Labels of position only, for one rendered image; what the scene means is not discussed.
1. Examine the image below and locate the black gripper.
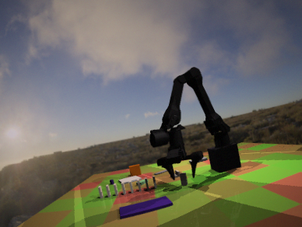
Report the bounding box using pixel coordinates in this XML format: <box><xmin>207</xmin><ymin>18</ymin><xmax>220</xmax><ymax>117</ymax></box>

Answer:
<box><xmin>157</xmin><ymin>141</ymin><xmax>204</xmax><ymax>180</ymax></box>

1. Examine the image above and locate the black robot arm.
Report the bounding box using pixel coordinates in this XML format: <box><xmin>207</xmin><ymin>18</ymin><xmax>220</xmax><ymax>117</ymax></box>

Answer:
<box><xmin>149</xmin><ymin>67</ymin><xmax>233</xmax><ymax>165</ymax></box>

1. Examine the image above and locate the purple flat rectangular block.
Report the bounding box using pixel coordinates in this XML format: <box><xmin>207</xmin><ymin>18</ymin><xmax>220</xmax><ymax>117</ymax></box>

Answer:
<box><xmin>120</xmin><ymin>196</ymin><xmax>173</xmax><ymax>219</ymax></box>

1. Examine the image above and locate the orange block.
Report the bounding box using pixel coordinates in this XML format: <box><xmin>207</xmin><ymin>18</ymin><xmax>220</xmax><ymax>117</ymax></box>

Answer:
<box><xmin>129</xmin><ymin>164</ymin><xmax>141</xmax><ymax>176</ymax></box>

